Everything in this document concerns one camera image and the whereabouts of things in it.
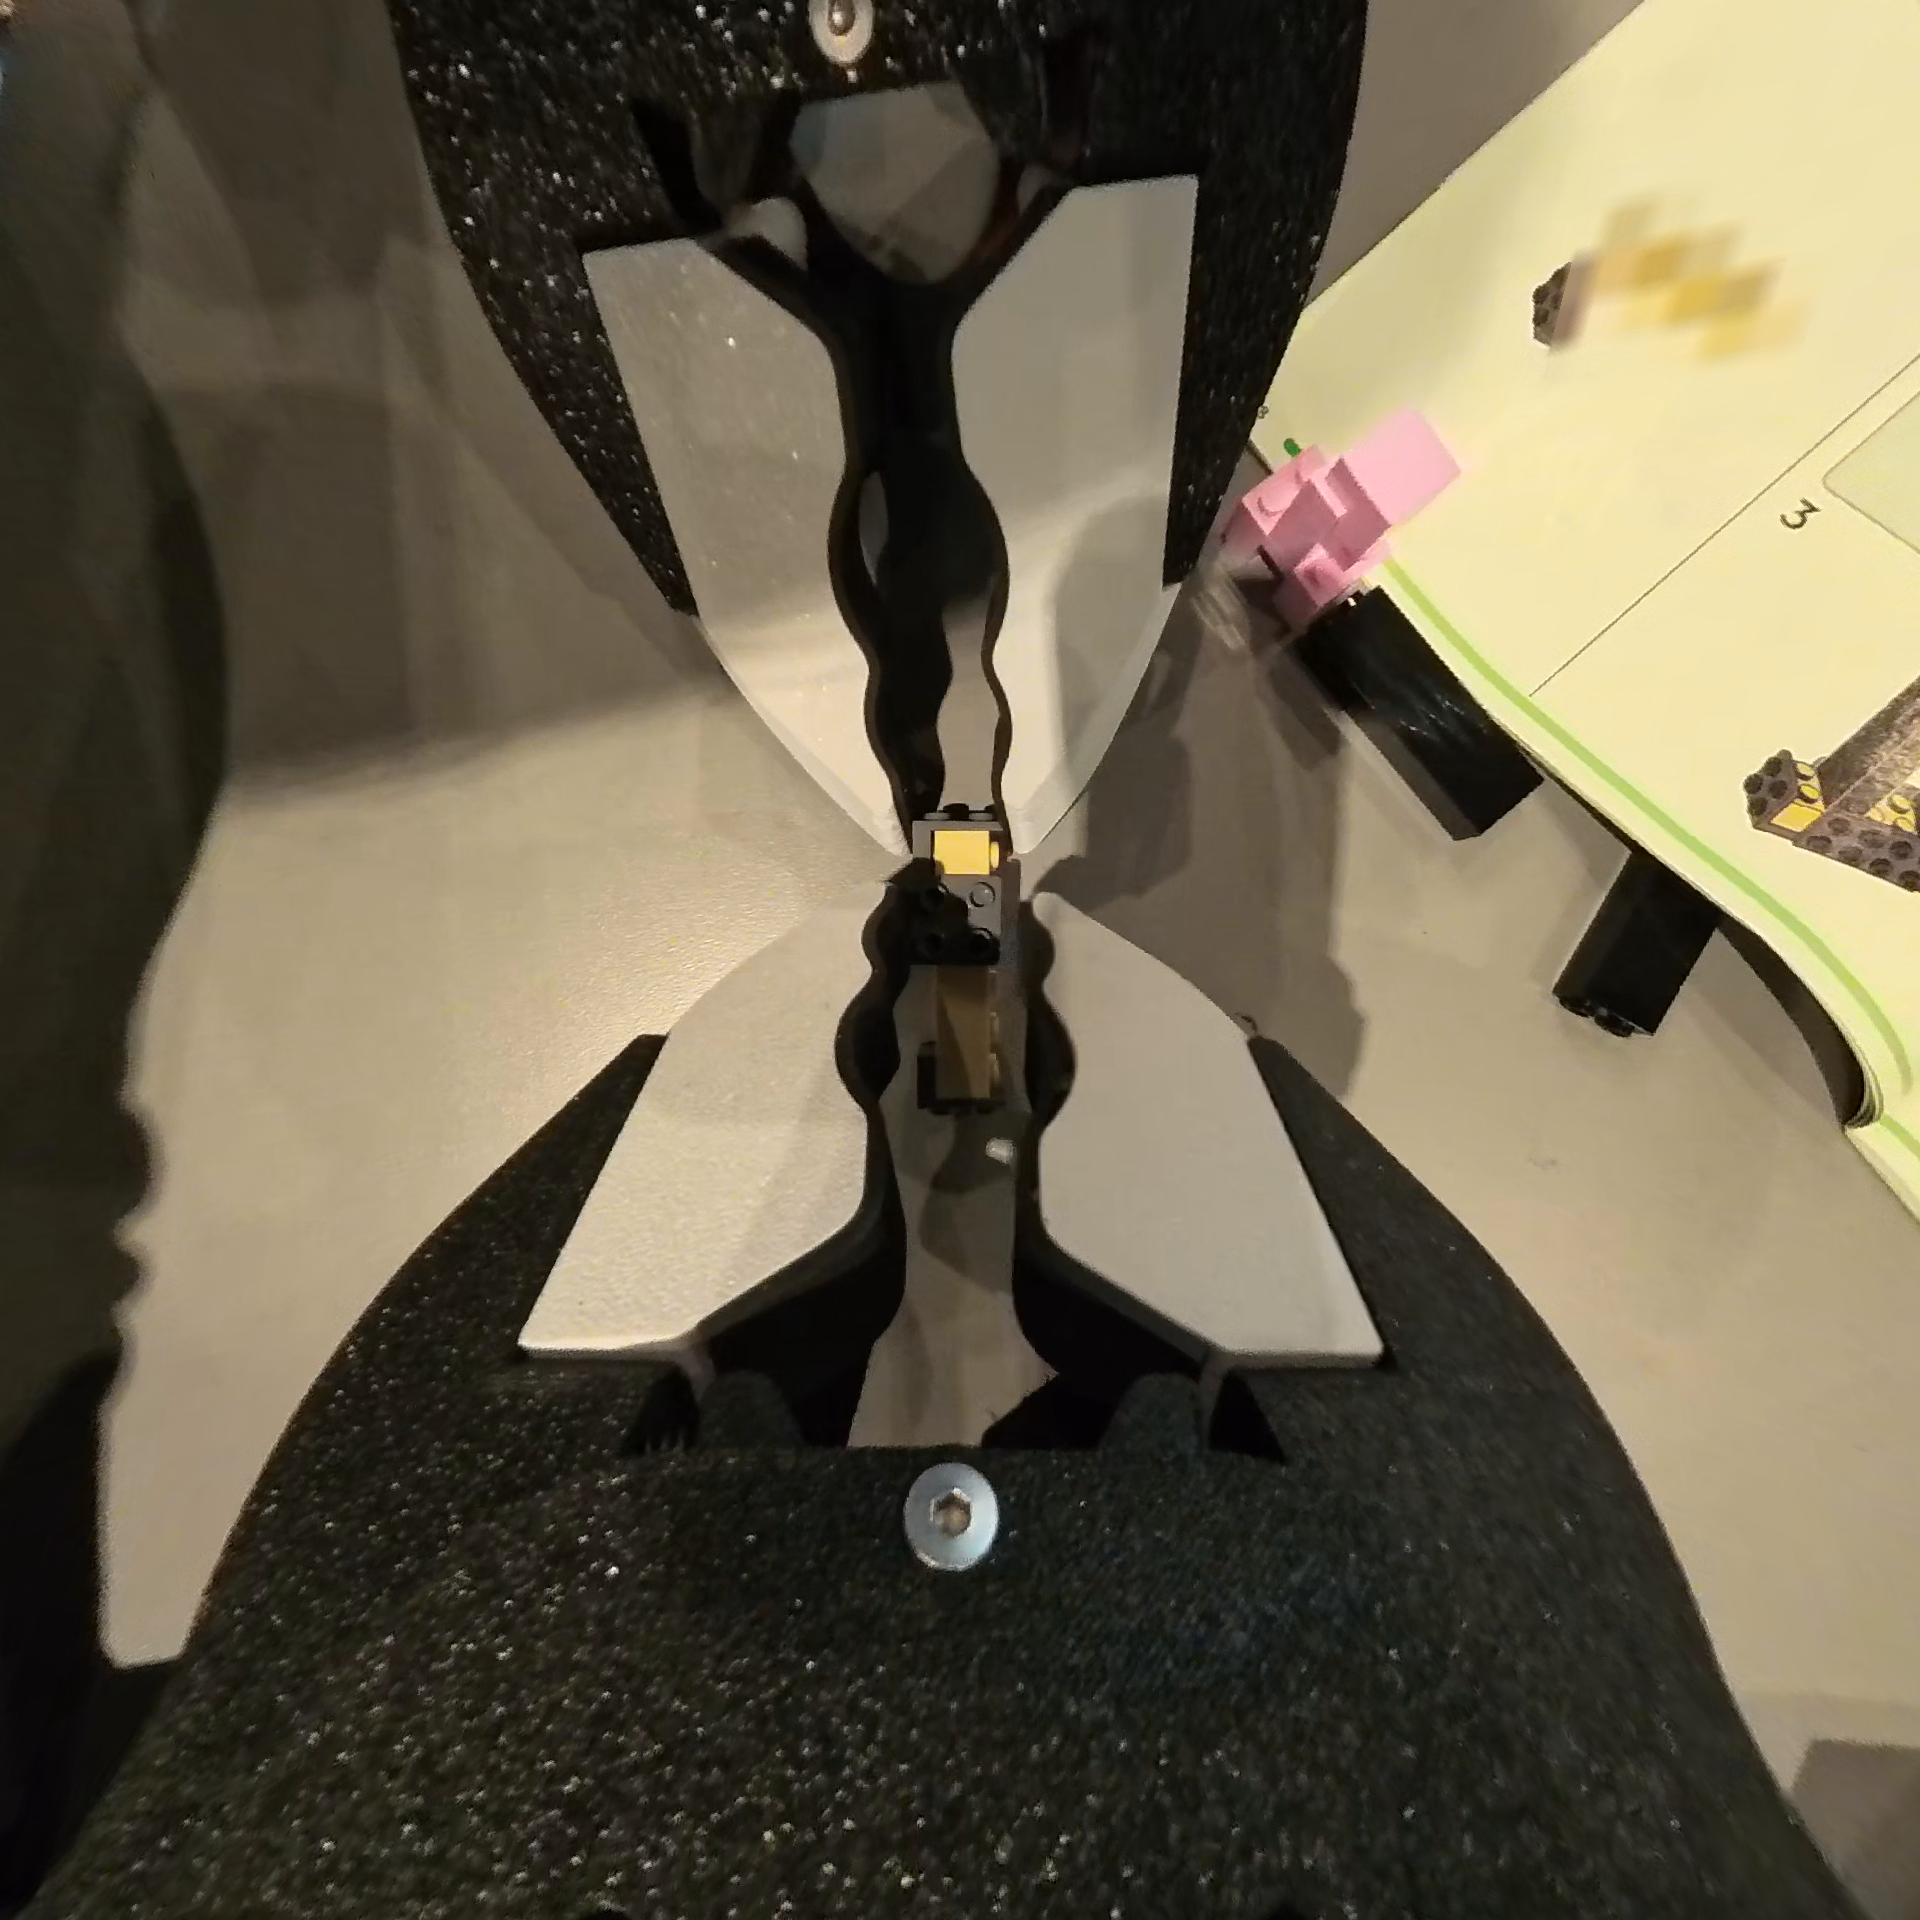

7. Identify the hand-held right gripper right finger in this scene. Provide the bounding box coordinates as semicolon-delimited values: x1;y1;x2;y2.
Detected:
1010;893;1386;1365

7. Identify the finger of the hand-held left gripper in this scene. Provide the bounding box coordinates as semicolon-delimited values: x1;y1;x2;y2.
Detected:
578;232;942;858
958;169;1205;845

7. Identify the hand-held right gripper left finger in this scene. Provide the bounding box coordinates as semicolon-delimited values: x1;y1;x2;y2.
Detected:
517;881;928;1365

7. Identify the tan and dark brick assembly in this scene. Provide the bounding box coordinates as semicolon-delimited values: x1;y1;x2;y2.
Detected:
891;876;1039;1119

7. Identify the grey desk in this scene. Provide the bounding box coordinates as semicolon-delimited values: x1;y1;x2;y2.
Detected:
95;0;1920;1863

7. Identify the pink toy brick pig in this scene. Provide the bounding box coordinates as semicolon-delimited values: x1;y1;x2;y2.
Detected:
1220;412;1464;618

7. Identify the long black brick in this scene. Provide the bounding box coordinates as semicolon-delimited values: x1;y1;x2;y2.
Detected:
1295;586;1547;840

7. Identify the black rectangular brick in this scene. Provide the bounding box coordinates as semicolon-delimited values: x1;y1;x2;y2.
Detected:
1552;853;1720;1039

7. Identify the pale green instruction booklet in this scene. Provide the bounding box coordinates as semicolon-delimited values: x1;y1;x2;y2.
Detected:
1258;0;1920;1174

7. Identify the person's dark sweater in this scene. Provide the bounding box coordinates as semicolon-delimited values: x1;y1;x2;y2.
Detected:
0;0;231;1920

